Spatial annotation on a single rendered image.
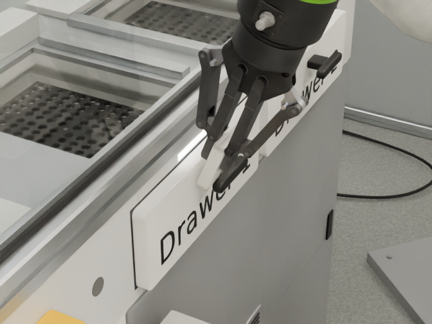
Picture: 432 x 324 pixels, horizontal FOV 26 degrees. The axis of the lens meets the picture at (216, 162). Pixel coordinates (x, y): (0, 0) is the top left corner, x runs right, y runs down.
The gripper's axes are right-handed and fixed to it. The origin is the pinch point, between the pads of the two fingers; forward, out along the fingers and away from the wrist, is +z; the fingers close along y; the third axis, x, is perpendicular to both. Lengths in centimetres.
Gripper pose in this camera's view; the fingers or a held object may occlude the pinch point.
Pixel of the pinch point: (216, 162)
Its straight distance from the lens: 107.3
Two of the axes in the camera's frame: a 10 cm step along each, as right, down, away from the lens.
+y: 8.3, 5.3, -1.7
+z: -3.1, 7.0, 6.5
